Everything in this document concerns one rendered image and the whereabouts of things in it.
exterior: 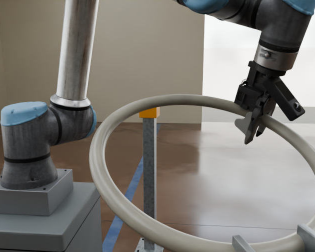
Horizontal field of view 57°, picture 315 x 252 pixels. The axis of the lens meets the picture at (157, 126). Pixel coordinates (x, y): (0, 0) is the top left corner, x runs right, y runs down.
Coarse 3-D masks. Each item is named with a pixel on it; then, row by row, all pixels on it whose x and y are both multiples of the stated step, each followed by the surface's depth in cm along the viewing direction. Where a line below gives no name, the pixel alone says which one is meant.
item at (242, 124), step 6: (246, 114) 74; (240, 120) 76; (246, 120) 75; (258, 120) 72; (240, 126) 76; (246, 126) 75; (246, 132) 75; (252, 132) 74; (246, 138) 76; (252, 138) 76
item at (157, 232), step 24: (168, 96) 77; (192, 96) 78; (120, 120) 67; (264, 120) 73; (96, 144) 57; (96, 168) 51; (312, 168) 60; (120, 192) 47; (120, 216) 45; (144, 216) 44; (312, 216) 49; (168, 240) 41; (192, 240) 41; (288, 240) 43
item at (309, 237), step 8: (304, 224) 44; (296, 232) 44; (304, 232) 43; (312, 232) 42; (232, 240) 41; (240, 240) 40; (304, 240) 43; (312, 240) 41; (240, 248) 39; (248, 248) 38; (312, 248) 41
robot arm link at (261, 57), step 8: (256, 48) 68; (264, 48) 64; (256, 56) 67; (264, 56) 65; (272, 56) 64; (280, 56) 63; (288, 56) 63; (296, 56) 65; (264, 64) 65; (272, 64) 64; (280, 64) 64; (288, 64) 64
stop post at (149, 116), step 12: (156, 108) 191; (144, 120) 196; (144, 132) 198; (144, 144) 199; (144, 156) 201; (144, 168) 203; (144, 180) 205; (144, 192) 206; (144, 204) 208; (144, 240) 214
